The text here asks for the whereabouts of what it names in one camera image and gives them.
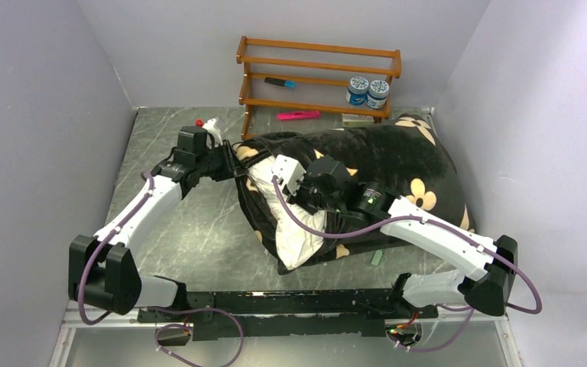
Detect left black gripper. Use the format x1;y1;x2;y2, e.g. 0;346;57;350
193;138;246;180

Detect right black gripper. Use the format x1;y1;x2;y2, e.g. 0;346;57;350
283;170;344;216

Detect white pillow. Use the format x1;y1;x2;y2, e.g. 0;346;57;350
248;156;326;271

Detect black pillowcase with beige flowers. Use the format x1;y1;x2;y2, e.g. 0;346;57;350
233;114;477;275

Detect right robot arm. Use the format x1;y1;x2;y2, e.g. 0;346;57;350
277;156;519;317

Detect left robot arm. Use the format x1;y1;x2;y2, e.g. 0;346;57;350
68;118;242;325

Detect small white cardboard box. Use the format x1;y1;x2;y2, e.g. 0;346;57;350
342;114;375;128

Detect pink highlighter marker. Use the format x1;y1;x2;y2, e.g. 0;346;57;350
276;111;321;121

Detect green translucent marker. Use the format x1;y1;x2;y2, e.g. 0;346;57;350
371;249;384;267

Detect blue and black marker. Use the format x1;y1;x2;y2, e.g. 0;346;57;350
264;77;296;89

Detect left blue lidded jar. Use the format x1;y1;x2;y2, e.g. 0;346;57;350
345;76;369;106

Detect blue lidded jar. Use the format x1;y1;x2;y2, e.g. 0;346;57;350
365;80;390;109
345;76;369;106

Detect right blue lidded jar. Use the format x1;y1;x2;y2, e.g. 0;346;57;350
365;80;390;109

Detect wooden three-tier shelf rack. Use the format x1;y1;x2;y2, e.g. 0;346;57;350
235;36;402;139

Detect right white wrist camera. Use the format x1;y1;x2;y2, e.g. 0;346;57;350
271;154;306;196

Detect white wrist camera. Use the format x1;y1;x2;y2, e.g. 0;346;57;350
194;117;227;148
271;154;306;196

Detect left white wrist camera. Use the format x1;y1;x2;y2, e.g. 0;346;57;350
194;117;227;148

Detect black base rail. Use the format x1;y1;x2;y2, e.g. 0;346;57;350
137;288;438;341

